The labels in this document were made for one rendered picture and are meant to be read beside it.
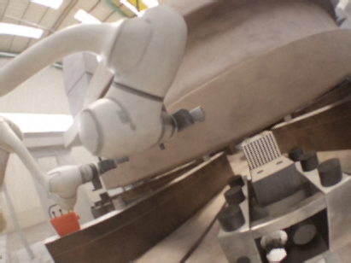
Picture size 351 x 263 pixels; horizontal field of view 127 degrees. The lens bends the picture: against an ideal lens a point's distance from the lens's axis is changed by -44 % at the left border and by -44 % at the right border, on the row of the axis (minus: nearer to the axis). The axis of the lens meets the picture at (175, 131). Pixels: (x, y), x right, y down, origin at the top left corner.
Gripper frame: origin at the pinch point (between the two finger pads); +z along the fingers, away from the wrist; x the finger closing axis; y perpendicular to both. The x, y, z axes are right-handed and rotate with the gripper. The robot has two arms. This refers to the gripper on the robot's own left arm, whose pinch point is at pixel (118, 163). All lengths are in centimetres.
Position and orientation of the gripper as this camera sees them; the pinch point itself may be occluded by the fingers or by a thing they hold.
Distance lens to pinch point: 83.6
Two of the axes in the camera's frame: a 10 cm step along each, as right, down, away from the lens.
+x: -7.2, 4.2, 5.5
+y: -4.1, -9.0, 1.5
